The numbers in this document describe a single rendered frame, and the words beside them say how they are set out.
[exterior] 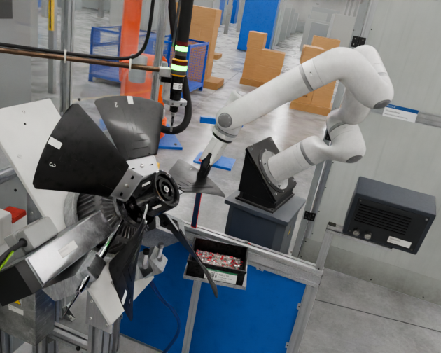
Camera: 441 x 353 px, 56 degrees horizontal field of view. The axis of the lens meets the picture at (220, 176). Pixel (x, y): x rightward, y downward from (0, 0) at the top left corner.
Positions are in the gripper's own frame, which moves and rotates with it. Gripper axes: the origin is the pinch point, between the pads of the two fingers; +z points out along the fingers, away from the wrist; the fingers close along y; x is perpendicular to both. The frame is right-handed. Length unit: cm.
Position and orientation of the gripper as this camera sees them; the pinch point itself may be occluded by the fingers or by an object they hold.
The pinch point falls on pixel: (204, 171)
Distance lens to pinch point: 149.9
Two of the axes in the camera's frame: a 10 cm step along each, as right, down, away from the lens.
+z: -4.3, 7.9, 4.3
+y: -3.3, 3.0, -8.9
